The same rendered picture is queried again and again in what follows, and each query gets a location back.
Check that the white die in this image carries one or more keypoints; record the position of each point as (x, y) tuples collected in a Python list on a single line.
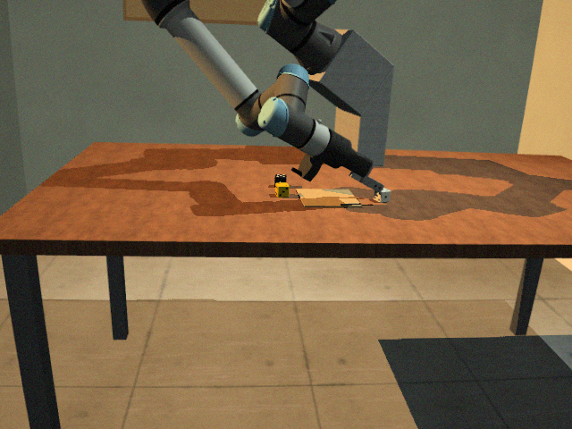
[(382, 197)]

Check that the yellow die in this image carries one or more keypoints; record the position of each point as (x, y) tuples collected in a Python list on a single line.
[(282, 190)]

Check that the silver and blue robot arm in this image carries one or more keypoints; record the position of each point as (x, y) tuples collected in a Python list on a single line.
[(284, 103)]

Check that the tan square mat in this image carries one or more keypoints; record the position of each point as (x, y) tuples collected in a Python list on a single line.
[(327, 198)]

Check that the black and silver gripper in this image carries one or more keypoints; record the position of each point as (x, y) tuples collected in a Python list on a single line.
[(329, 147)]

